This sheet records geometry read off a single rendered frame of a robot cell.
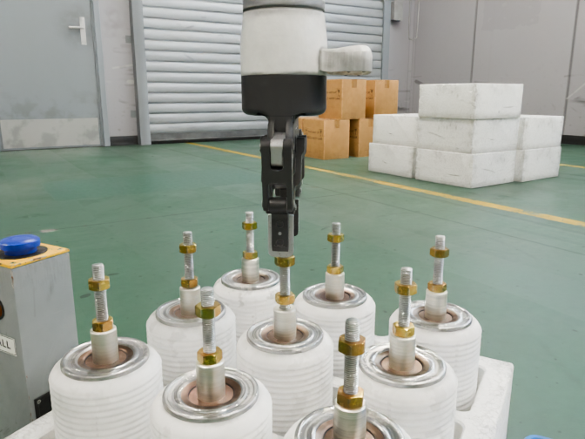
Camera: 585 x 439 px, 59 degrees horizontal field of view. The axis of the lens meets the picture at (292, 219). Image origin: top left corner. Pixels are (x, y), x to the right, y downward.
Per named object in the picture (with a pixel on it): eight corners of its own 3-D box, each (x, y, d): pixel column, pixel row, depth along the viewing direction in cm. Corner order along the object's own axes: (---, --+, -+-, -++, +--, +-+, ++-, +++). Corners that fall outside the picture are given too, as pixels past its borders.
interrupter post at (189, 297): (178, 313, 58) (176, 284, 57) (198, 309, 59) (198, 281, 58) (182, 320, 55) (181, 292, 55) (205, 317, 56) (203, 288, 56)
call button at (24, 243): (16, 264, 55) (13, 245, 54) (-8, 258, 57) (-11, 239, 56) (49, 253, 58) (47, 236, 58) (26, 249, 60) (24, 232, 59)
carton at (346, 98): (365, 118, 411) (366, 79, 405) (341, 119, 399) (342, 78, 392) (341, 117, 436) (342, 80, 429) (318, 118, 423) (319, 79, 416)
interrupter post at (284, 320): (302, 338, 52) (302, 307, 51) (285, 347, 50) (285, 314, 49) (285, 331, 53) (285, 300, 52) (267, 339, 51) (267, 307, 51)
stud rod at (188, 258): (185, 297, 57) (183, 231, 55) (195, 297, 57) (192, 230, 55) (184, 300, 56) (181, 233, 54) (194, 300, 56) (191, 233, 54)
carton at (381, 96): (397, 118, 430) (399, 79, 424) (373, 118, 419) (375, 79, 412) (374, 116, 456) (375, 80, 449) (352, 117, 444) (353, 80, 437)
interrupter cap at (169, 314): (150, 307, 59) (150, 302, 59) (215, 297, 62) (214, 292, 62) (162, 335, 52) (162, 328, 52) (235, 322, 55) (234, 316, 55)
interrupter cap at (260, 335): (339, 338, 52) (339, 331, 51) (285, 366, 46) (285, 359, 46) (285, 316, 57) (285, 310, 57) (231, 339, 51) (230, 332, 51)
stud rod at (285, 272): (291, 318, 51) (291, 243, 49) (281, 320, 50) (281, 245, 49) (287, 314, 52) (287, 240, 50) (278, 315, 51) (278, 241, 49)
